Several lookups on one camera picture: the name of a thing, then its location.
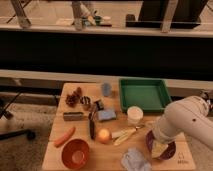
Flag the blue small cup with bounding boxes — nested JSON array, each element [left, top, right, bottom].
[[101, 83, 112, 97]]

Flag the red bowl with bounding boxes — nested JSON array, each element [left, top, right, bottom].
[[61, 139, 90, 170]]

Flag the light blue towel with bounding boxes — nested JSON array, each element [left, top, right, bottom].
[[121, 148, 152, 171]]

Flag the purple bowl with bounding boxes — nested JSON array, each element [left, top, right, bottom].
[[146, 131, 176, 160]]

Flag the black office chair base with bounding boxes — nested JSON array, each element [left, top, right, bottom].
[[0, 93, 36, 141]]

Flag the blue sponge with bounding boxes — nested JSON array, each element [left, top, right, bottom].
[[98, 109, 117, 122]]

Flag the small black box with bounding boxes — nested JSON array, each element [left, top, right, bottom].
[[95, 100, 104, 110]]

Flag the black handled knife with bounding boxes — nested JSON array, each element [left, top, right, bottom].
[[88, 106, 97, 140]]

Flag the orange carrot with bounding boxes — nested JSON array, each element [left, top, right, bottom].
[[54, 127, 76, 148]]

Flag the metal spoon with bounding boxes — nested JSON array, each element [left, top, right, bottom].
[[135, 122, 153, 130]]

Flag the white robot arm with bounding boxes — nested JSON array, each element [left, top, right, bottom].
[[151, 96, 213, 160]]

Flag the white lidded jar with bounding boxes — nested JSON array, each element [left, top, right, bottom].
[[127, 106, 143, 125]]

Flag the green plastic tray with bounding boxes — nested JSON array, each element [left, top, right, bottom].
[[119, 79, 172, 113]]

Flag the brown pine cones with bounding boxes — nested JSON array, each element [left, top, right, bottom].
[[65, 87, 82, 107]]

